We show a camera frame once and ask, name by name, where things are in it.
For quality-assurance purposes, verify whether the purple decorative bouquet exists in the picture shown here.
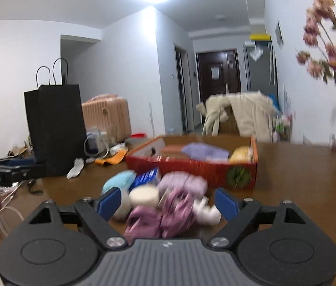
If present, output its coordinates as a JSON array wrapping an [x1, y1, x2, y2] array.
[[271, 95, 295, 140]]

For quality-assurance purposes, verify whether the grey refrigerator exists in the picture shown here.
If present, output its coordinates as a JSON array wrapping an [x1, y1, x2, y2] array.
[[243, 40, 279, 96]]

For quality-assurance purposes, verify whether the pink flower bouquet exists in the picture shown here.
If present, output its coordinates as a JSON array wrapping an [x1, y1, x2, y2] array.
[[295, 0, 336, 93]]

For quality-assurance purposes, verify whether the clear plastic bag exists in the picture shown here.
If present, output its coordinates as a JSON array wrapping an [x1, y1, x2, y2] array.
[[250, 46, 264, 61]]

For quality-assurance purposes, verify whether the pink purple fuzzy cloth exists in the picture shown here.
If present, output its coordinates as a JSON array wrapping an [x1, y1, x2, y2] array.
[[124, 189, 204, 239]]

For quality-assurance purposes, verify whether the white soft toy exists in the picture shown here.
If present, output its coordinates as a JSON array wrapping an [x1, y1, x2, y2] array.
[[193, 197, 222, 225]]

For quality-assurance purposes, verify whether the white cable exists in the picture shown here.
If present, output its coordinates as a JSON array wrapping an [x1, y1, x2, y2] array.
[[0, 185, 23, 236]]

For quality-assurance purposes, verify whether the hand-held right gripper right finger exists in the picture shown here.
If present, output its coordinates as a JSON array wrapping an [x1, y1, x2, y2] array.
[[208, 187, 307, 248]]

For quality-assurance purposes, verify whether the clear bag with supplies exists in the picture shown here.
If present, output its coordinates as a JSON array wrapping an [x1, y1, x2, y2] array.
[[84, 128, 118, 157]]

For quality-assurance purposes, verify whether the red cardboard box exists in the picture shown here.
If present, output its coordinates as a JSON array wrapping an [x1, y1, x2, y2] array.
[[125, 135, 258, 190]]

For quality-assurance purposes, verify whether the blue packet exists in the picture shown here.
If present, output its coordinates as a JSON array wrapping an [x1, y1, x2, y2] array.
[[129, 168, 161, 191]]

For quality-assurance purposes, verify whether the purple knitted cloth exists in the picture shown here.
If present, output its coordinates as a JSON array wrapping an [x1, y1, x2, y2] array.
[[182, 142, 230, 163]]

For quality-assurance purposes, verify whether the beige coat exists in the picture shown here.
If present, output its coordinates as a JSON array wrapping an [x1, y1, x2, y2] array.
[[196, 92, 279, 142]]

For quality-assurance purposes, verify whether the yellow plush toy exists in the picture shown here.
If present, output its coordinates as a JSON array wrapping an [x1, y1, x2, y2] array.
[[229, 146, 253, 164]]

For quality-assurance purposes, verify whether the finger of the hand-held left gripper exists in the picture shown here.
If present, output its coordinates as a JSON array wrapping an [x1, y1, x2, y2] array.
[[5, 158, 47, 183]]

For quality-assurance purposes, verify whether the dark brown door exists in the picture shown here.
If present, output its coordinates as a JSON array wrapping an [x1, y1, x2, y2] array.
[[196, 50, 241, 102]]

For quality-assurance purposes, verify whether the black paper bag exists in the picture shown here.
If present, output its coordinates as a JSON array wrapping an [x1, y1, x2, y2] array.
[[24, 58, 87, 177]]

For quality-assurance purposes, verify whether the orange pouch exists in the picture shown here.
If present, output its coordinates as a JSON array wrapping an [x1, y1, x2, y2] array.
[[94, 149, 127, 166]]

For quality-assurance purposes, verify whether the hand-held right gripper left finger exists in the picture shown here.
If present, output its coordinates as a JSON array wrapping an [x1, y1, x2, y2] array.
[[29, 187, 127, 249]]

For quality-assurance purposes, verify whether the side doorway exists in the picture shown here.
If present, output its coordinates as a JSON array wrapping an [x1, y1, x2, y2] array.
[[174, 44, 190, 132]]

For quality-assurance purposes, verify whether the pink ribbed suitcase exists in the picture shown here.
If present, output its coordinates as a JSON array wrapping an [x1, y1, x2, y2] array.
[[81, 94, 132, 143]]

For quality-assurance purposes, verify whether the white round puff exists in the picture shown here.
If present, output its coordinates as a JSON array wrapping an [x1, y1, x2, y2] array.
[[129, 185, 160, 207]]

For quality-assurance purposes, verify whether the framed wall picture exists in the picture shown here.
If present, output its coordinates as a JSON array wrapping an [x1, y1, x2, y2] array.
[[275, 21, 285, 48]]

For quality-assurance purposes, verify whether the light blue plush toy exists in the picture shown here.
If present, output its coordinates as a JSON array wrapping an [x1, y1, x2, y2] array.
[[102, 170, 137, 195]]

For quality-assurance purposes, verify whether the lavender fluffy cloth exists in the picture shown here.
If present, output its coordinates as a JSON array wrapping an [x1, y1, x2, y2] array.
[[158, 171, 209, 199]]

